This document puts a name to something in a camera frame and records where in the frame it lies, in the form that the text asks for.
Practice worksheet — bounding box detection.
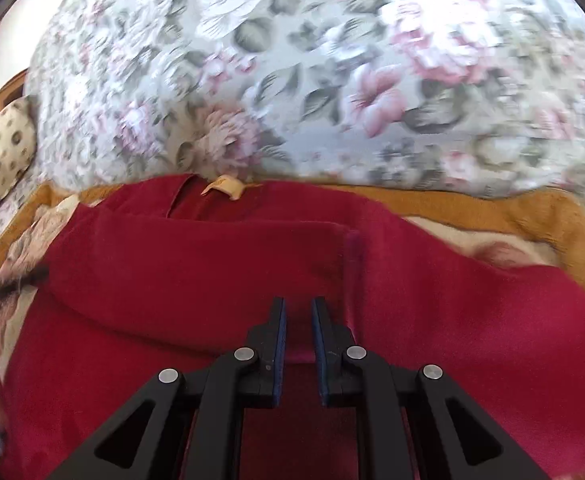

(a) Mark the small floral bed sheet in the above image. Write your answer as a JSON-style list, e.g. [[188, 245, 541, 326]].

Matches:
[[0, 177, 40, 266]]

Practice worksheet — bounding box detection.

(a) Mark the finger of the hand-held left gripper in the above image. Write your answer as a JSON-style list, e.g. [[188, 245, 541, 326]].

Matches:
[[0, 266, 50, 311]]

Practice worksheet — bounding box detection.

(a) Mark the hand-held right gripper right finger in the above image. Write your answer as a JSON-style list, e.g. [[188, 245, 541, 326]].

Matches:
[[312, 297, 548, 480]]

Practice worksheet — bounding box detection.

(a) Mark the orange bordered floral blanket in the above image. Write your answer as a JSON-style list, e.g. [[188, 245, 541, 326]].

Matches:
[[0, 180, 585, 386]]

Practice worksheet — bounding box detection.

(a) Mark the cream spotted pillow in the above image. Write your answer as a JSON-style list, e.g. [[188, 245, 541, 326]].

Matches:
[[0, 96, 38, 218]]

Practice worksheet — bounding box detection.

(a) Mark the wooden headboard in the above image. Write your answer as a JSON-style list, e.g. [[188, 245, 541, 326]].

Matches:
[[0, 70, 28, 116]]

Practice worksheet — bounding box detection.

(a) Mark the large floral bedspread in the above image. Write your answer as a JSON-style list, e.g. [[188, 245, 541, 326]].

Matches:
[[22, 0, 585, 198]]

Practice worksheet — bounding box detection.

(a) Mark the red fleece garment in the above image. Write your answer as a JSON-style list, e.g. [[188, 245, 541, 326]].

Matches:
[[0, 174, 585, 480]]

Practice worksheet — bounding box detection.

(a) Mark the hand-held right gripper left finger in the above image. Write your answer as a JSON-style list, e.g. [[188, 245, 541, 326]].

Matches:
[[47, 297, 287, 480]]

